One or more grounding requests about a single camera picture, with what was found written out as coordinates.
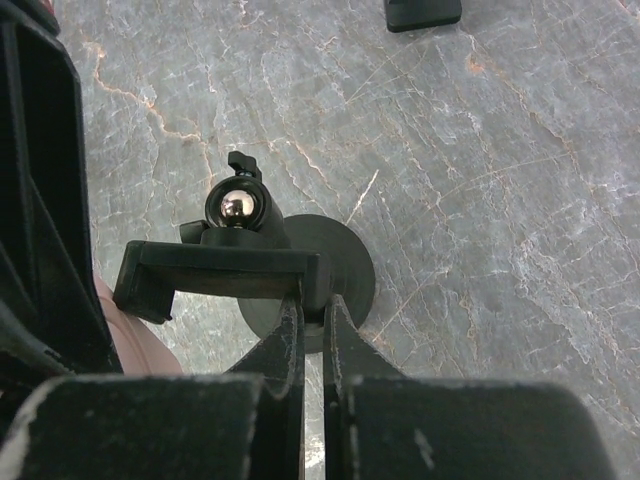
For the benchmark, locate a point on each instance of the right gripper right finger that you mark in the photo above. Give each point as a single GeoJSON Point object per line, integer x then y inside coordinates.
{"type": "Point", "coordinates": [382, 424]}

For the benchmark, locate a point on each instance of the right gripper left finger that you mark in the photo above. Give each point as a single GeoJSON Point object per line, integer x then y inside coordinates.
{"type": "Point", "coordinates": [246, 423]}

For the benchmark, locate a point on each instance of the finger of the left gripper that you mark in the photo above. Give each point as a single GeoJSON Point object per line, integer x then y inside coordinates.
{"type": "Point", "coordinates": [52, 322]}

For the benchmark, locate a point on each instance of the black round base phone holder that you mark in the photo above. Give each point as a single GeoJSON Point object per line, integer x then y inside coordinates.
{"type": "Point", "coordinates": [244, 248]}

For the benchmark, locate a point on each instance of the black folding phone stand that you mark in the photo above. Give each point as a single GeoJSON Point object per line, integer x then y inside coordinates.
{"type": "Point", "coordinates": [409, 15]}

